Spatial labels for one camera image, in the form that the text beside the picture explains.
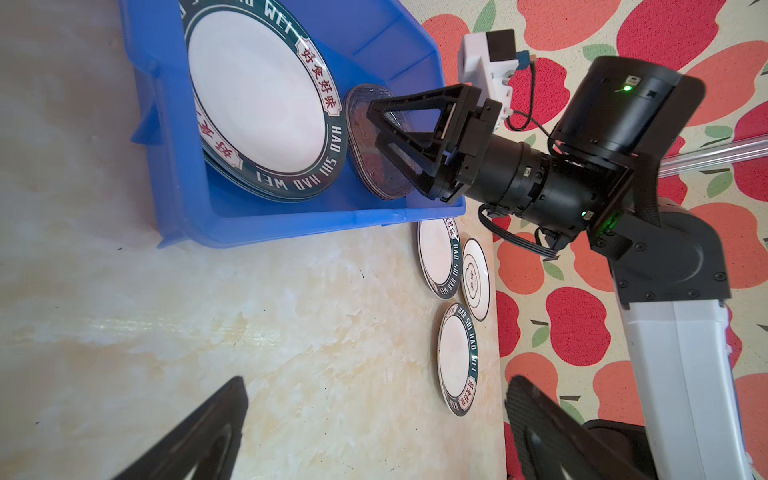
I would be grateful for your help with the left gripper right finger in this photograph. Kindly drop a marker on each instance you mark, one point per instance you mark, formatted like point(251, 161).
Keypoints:
point(550, 444)

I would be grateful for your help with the right aluminium post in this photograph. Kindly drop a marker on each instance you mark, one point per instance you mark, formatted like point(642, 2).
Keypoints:
point(708, 158)

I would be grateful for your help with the blue plastic bin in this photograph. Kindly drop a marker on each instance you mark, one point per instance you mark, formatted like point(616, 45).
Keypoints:
point(363, 42)

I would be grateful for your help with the white plate green rim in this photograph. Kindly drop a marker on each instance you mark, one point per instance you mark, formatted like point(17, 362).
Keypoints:
point(440, 255)
point(269, 113)
point(458, 359)

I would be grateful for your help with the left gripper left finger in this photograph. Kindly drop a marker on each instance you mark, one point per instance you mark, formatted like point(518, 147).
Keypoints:
point(204, 445)

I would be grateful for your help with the clear glass plate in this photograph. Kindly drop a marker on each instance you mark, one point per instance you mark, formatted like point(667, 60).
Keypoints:
point(380, 176)

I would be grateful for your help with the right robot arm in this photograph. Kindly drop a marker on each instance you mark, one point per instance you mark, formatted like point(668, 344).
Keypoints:
point(668, 266)

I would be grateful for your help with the white plate black rim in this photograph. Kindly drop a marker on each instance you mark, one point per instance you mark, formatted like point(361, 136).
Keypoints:
point(475, 279)

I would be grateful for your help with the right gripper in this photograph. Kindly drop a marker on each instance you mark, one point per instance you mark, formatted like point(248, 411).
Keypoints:
point(561, 196)

